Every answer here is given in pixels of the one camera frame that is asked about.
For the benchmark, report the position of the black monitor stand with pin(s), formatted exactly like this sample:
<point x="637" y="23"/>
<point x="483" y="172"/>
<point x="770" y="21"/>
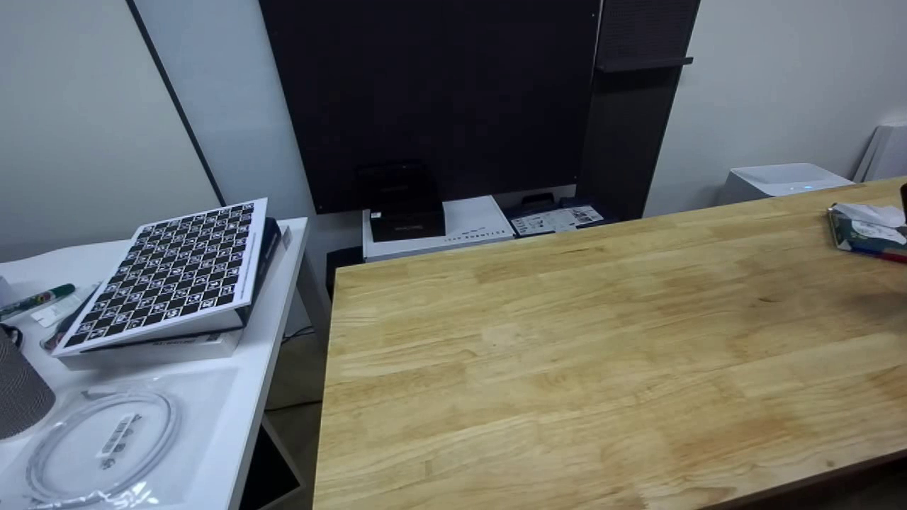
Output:
<point x="406" y="214"/>

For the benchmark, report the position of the grey keyboard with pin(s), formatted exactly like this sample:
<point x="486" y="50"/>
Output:
<point x="555" y="218"/>

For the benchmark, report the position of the black monitor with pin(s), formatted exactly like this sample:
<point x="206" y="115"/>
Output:
<point x="442" y="95"/>

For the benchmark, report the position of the white side table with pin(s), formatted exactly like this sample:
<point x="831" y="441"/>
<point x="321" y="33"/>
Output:
<point x="255" y="377"/>

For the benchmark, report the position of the white cardboard box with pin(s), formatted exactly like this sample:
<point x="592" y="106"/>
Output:
<point x="782" y="176"/>

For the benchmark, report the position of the dark teal book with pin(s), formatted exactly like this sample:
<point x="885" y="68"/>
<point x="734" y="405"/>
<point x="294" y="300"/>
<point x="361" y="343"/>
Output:
<point x="853" y="244"/>

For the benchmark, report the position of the green marker pen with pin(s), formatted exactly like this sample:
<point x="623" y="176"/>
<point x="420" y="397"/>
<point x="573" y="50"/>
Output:
<point x="45" y="296"/>

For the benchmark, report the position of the white plastic bin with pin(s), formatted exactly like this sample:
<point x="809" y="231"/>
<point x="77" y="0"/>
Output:
<point x="888" y="152"/>

